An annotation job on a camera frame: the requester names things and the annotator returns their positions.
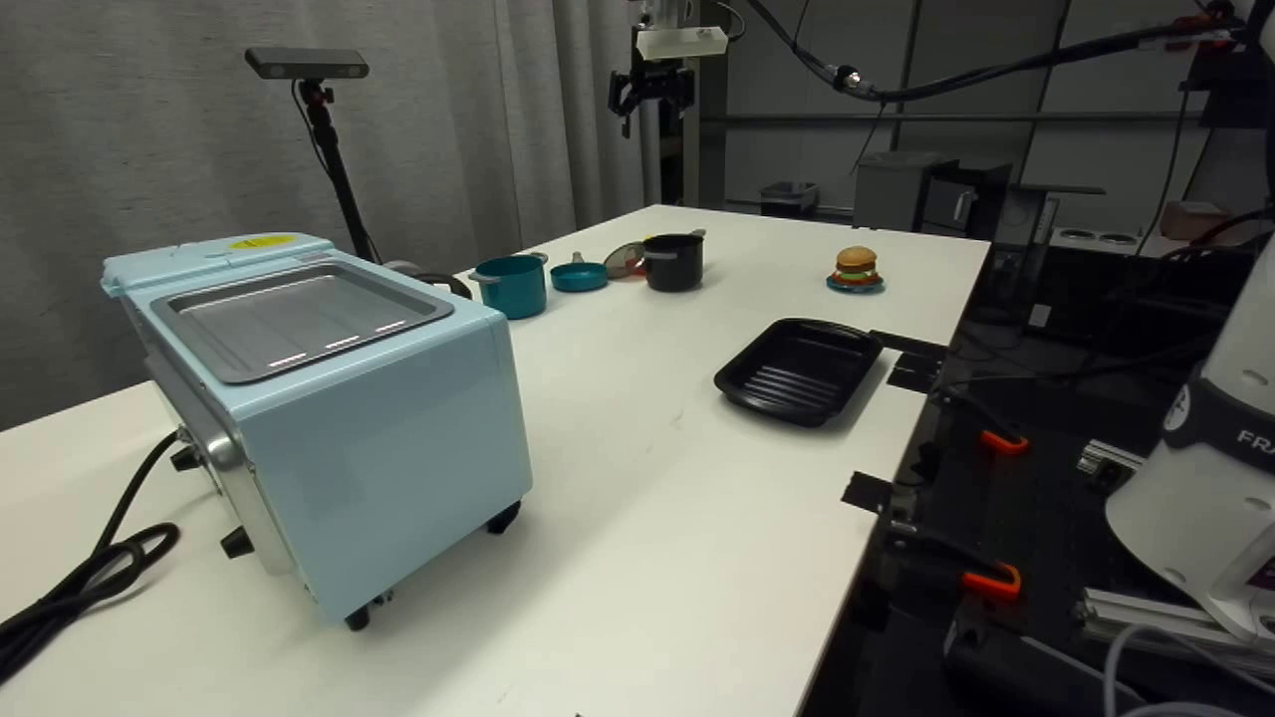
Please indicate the grey cabinet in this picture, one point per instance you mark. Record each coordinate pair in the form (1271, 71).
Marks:
(902, 186)

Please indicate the grey curtain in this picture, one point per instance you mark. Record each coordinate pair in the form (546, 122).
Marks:
(132, 160)

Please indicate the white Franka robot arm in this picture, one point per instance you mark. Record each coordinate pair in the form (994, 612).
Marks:
(1196, 503)

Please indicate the small teal plate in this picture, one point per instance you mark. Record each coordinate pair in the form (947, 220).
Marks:
(857, 287)

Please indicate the light blue toaster oven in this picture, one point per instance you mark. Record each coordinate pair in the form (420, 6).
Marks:
(384, 441)

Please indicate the teal shallow toy pan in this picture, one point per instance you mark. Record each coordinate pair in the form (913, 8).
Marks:
(579, 277)

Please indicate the black tripod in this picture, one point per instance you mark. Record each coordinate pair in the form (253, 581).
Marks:
(338, 160)

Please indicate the teal toy pot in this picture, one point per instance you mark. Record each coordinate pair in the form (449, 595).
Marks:
(516, 287)

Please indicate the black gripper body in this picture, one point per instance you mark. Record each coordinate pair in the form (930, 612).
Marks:
(664, 89)

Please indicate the small black toy pot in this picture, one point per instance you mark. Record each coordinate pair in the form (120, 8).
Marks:
(674, 268)

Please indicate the black camera bar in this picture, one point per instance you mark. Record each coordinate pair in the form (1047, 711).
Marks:
(306, 62)

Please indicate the toy burger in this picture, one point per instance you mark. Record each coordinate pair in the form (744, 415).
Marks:
(857, 264)

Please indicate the black grill pan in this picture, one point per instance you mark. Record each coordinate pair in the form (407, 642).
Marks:
(797, 378)

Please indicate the aluminium rail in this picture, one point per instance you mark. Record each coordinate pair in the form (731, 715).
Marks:
(1156, 620)

